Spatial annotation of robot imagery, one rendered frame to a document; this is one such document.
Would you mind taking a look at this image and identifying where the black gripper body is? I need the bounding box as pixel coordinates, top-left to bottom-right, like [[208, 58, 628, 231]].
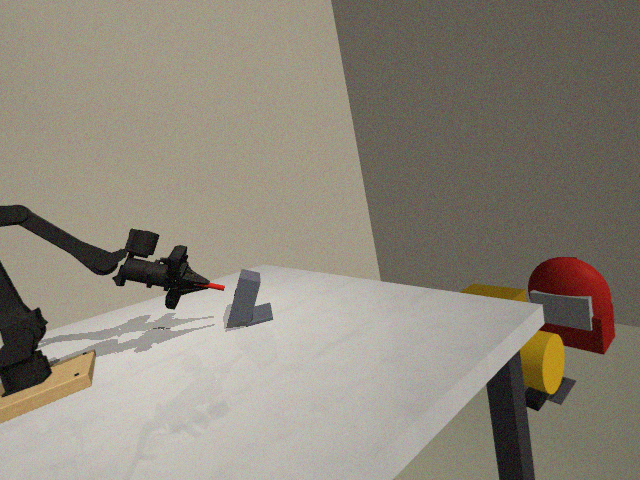
[[142, 245, 187, 310]]

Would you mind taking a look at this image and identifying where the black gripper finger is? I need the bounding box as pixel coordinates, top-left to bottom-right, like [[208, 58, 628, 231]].
[[177, 284, 208, 298], [179, 262, 210, 285]]

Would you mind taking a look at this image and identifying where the red peg with white band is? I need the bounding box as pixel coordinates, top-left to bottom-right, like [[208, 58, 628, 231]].
[[193, 283, 225, 291]]

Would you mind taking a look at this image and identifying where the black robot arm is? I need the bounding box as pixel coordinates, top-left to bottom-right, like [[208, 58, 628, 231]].
[[0, 205, 160, 397]]

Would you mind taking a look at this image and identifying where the grey sloped panel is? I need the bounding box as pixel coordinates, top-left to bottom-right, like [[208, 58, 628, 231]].
[[229, 269, 273, 327]]

